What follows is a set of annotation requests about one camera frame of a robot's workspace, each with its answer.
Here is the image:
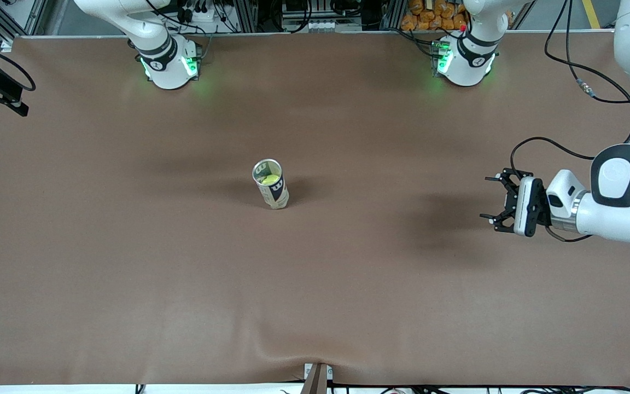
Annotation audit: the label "silver blue tennis ball can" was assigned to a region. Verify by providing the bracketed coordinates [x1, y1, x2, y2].
[252, 159, 290, 211]

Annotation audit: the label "orange packaged goods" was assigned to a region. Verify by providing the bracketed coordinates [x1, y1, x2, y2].
[401, 0, 514, 32]

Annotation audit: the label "brown table mat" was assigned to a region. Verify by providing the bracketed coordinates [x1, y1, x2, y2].
[0, 30, 630, 386]

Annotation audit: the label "white power strip black plugs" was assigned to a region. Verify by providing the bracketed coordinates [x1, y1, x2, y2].
[176, 0, 223, 25]

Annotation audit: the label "black equipment box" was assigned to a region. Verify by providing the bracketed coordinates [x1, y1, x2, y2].
[282, 0, 348, 20]

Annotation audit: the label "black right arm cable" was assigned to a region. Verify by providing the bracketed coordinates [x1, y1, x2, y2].
[0, 41, 37, 92]

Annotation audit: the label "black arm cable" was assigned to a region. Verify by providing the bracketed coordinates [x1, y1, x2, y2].
[0, 41, 37, 92]
[510, 0, 630, 181]

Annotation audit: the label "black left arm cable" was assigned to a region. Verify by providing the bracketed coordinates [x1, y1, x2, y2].
[510, 0, 630, 181]

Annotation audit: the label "aluminium frame post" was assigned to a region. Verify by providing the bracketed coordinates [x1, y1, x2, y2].
[233, 0, 258, 33]
[381, 0, 403, 31]

